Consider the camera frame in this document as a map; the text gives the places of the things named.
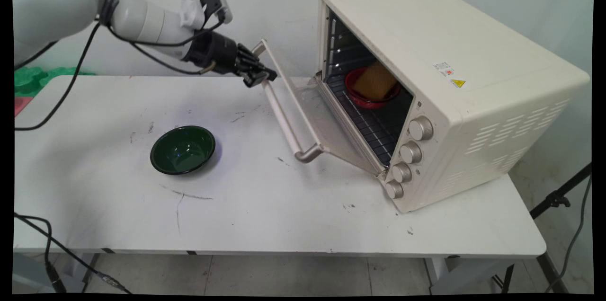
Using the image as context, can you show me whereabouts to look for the black strap on arm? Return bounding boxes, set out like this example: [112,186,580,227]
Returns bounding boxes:
[98,0,123,27]

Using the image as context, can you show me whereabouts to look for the black tripod stand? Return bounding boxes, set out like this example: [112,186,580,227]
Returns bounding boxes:
[501,163,592,294]

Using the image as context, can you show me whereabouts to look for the red flat object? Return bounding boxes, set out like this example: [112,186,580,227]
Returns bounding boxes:
[14,97,35,117]

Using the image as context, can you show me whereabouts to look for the long black arm cable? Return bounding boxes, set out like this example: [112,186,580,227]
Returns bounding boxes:
[14,21,102,131]

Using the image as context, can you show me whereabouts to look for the brown toast slice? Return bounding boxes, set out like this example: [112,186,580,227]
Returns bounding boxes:
[353,61,398,101]

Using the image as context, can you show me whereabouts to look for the silver oven knob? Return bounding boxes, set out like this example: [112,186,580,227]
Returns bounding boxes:
[384,180,404,199]
[409,116,434,141]
[399,142,422,165]
[392,162,412,183]

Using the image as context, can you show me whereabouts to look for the red bowl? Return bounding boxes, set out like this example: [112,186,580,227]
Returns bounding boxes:
[344,67,402,110]

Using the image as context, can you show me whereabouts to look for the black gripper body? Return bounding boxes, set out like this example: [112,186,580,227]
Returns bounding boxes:
[182,31,240,75]

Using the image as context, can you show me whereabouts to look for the cream toaster oven body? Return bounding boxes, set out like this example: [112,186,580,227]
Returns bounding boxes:
[316,0,591,213]

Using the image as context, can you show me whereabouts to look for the dark green bowl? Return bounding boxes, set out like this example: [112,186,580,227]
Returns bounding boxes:
[150,125,216,176]

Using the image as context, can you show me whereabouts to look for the grey hanging cable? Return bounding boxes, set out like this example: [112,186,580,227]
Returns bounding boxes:
[544,176,592,294]

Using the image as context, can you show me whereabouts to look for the black cable with connector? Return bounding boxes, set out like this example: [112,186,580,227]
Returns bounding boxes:
[14,213,134,295]

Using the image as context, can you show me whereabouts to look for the green foam object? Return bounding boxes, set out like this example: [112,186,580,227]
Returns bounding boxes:
[14,66,96,98]

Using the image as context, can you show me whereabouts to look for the black cable with plug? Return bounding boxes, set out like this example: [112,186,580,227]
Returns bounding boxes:
[28,216,68,293]

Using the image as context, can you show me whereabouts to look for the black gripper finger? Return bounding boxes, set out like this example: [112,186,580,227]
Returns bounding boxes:
[236,44,267,73]
[241,65,278,88]

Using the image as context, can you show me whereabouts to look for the black and white wrist camera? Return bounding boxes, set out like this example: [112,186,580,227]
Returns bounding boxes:
[200,0,233,25]

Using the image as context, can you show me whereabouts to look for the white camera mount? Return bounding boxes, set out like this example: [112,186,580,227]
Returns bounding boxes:
[180,0,207,31]

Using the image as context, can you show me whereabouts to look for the cream oven door with handle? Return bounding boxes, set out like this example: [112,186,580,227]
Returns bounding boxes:
[251,38,386,176]

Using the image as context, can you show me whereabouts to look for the white table leg frame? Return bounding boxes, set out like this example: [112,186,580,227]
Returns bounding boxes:
[424,256,514,295]

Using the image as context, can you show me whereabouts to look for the metal wire oven rack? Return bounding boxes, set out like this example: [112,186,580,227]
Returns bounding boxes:
[327,74,404,167]

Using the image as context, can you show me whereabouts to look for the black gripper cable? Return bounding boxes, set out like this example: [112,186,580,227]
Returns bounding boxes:
[129,42,217,76]

